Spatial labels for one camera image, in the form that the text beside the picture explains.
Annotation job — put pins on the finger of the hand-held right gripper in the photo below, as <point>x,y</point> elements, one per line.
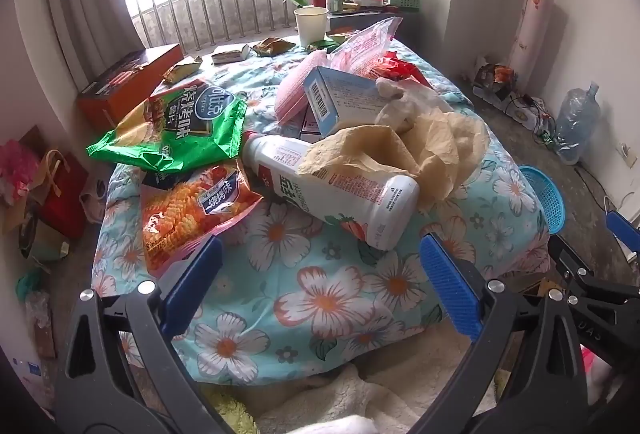
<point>625,229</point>
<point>570,264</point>

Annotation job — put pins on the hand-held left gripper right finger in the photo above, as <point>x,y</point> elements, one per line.
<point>450,284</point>

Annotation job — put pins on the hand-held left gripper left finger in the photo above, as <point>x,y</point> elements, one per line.
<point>195,284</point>

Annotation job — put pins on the blue mesh basket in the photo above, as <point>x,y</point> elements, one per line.
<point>547,201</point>

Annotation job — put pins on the orange snack bag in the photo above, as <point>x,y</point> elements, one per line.
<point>185,214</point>

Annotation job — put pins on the green chip bag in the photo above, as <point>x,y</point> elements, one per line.
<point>190,124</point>

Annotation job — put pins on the blue medicine box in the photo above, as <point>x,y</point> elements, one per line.
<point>345,94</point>

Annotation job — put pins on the pink printed cloth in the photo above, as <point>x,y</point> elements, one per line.
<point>597,369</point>

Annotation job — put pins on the brown cardboard piece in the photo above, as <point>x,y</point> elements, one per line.
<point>532,286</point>

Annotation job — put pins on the empty clear water jug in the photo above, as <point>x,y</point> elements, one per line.
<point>577,124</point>

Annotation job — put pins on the white milk bottle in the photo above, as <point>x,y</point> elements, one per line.
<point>360,209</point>

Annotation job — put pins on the teal floral quilt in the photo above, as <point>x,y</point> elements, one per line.
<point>320,279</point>

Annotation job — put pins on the beige crumpled paper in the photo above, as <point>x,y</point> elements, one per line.
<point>425,139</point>

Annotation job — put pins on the red gift bag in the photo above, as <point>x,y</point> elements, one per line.
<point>65,204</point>

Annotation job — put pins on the cream fluffy blanket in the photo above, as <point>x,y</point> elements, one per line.
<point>310,394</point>

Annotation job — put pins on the white pink printed box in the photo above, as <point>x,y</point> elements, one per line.
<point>312,127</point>

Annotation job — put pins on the white crumpled tissue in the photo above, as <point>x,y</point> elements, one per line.
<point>395,94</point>

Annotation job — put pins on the crumpled orange black bag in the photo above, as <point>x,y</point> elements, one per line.
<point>495,75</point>

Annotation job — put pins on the orange cardboard box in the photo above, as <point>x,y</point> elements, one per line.
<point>125,84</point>

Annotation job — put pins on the rolled printed wallpaper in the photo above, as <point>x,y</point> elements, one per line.
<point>530,34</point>

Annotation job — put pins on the pink textured pouch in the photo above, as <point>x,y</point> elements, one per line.
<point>295,89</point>

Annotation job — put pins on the red snack wrapper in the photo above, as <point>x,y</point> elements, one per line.
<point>405,69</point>

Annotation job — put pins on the clear pink plastic bag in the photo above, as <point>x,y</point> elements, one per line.
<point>365,44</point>

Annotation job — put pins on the small green snack packet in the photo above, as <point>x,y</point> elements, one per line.
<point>332,45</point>

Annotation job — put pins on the white paper cup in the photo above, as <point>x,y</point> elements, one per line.
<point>310,29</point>

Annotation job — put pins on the grey cabinet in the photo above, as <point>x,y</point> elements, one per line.
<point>360,19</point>

